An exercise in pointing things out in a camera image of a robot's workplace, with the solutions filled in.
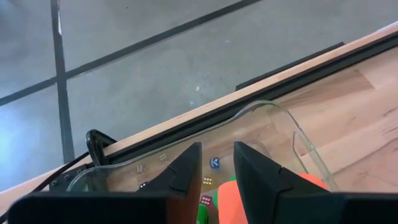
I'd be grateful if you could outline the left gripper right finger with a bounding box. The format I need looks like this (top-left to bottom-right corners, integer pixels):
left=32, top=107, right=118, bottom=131
left=233, top=141, right=398, bottom=224

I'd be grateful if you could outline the clear plastic bin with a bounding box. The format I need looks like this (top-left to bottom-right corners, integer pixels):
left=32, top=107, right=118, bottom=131
left=67, top=100, right=340, bottom=224

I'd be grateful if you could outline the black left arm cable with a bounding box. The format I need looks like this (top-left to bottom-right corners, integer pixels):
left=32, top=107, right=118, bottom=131
left=0, top=151, right=91, bottom=223

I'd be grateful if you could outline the black table frame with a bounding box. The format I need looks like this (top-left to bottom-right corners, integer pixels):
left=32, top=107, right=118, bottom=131
left=49, top=30, right=398, bottom=192

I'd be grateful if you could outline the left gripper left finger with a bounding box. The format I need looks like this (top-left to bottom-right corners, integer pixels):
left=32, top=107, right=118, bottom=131
left=7, top=142, right=203, bottom=224

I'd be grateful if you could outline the large orange foam die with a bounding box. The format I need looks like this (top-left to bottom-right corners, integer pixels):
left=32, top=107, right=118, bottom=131
left=217, top=172, right=330, bottom=224

